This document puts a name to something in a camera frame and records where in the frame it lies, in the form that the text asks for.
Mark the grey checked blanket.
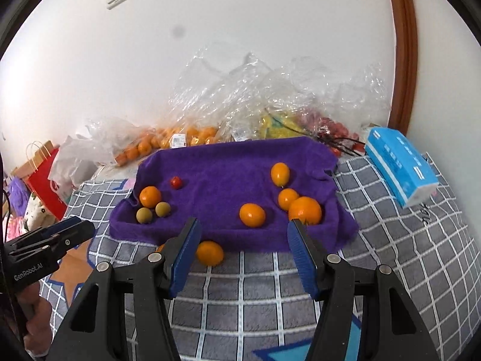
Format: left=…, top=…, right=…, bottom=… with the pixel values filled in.
left=38, top=154, right=476, bottom=361

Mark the oval kumquat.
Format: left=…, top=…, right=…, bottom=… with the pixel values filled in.
left=271, top=162, right=291, bottom=187

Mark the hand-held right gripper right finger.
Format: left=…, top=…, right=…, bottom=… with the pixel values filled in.
left=286, top=219, right=440, bottom=361

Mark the white plastic bag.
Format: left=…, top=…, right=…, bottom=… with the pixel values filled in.
left=48, top=133, right=100, bottom=190

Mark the red paper bag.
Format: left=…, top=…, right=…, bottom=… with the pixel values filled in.
left=24, top=147, right=72, bottom=221

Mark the large orange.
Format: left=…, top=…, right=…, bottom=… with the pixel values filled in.
left=195, top=241, right=225, bottom=266
left=288, top=196, right=323, bottom=226

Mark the purple towel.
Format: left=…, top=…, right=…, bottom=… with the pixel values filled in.
left=110, top=137, right=359, bottom=252

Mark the white floral cloth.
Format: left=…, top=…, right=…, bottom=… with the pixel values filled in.
left=23, top=192, right=68, bottom=230

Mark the small orange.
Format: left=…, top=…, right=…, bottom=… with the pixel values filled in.
left=278, top=188, right=300, bottom=210

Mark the clear bag of oranges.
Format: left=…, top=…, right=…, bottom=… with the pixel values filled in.
left=84, top=116, right=226, bottom=168

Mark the person's left hand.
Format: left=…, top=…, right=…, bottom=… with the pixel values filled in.
left=22, top=281, right=53, bottom=355

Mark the brown paper bag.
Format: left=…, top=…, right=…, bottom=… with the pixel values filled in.
left=13, top=141, right=57, bottom=179

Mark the pink floral cloth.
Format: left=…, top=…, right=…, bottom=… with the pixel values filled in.
left=5, top=214, right=27, bottom=242

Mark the blue tissue pack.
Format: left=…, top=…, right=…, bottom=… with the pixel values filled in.
left=365, top=128, right=440, bottom=209

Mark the bag of yellow fruit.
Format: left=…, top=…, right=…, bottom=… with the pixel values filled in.
left=253, top=109, right=307, bottom=141

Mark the brown wooden door frame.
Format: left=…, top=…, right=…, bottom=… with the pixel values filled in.
left=383, top=0, right=418, bottom=136

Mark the bag of red fruit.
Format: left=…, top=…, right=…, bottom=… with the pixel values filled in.
left=301, top=109, right=367, bottom=156

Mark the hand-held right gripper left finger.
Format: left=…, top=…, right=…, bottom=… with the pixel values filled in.
left=51, top=217, right=204, bottom=361

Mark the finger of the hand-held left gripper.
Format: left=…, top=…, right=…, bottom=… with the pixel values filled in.
left=38, top=215, right=82, bottom=240
left=48, top=220, right=96, bottom=261

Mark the crumpled clear plastic wrap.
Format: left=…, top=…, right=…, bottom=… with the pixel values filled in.
left=167, top=43, right=391, bottom=147

